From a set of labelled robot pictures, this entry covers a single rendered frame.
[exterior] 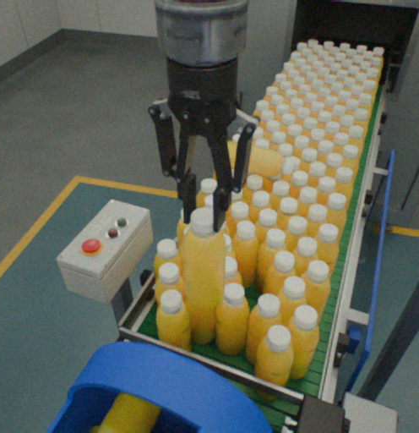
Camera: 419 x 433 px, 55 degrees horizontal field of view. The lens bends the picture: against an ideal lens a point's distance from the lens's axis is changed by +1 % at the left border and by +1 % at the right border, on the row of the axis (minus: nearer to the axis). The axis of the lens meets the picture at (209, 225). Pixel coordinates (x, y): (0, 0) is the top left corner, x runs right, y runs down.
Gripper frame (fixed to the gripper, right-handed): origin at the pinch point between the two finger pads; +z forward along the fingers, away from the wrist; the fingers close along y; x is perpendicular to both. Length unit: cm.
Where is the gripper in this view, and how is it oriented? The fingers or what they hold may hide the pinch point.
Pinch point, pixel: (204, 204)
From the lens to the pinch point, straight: 55.6
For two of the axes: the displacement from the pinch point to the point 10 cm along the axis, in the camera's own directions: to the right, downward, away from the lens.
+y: 9.3, 2.5, -2.8
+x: 3.7, -6.3, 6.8
